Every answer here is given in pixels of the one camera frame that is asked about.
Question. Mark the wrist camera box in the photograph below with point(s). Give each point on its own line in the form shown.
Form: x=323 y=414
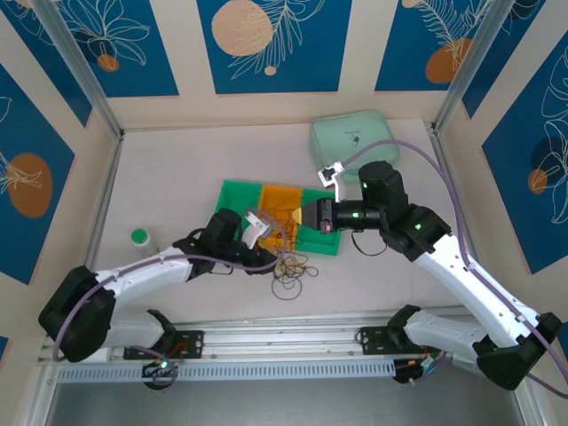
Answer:
x=255 y=231
x=330 y=175

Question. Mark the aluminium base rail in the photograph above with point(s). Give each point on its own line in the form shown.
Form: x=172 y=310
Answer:
x=284 y=339

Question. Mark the mint green zip pouch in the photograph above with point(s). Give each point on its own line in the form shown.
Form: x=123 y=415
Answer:
x=337 y=133

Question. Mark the orange plastic bin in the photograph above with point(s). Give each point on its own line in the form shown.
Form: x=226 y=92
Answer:
x=279 y=197

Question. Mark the aluminium frame post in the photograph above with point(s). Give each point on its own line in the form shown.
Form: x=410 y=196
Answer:
x=80 y=66
x=468 y=66

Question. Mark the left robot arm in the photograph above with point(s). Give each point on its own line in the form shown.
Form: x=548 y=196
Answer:
x=142 y=270

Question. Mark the pile of rubber bands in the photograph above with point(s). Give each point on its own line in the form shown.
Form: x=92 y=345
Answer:
x=272 y=288

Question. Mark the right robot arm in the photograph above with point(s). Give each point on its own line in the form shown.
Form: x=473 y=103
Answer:
x=466 y=284

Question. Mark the yellow rubber bands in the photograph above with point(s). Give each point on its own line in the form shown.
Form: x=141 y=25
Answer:
x=288 y=265

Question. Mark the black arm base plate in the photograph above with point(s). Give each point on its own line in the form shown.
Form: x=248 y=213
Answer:
x=191 y=344
x=368 y=339

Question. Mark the white bottle green cap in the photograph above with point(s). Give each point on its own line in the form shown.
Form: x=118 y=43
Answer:
x=142 y=237

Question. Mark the aluminium table side rail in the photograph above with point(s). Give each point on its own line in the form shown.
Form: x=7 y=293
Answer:
x=446 y=168
x=100 y=222

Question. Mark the green plastic bin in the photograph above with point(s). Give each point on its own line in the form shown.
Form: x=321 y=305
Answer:
x=315 y=242
x=235 y=195

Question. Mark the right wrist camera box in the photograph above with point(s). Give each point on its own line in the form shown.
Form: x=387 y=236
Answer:
x=330 y=175

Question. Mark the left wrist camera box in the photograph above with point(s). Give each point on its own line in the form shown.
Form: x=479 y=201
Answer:
x=255 y=231

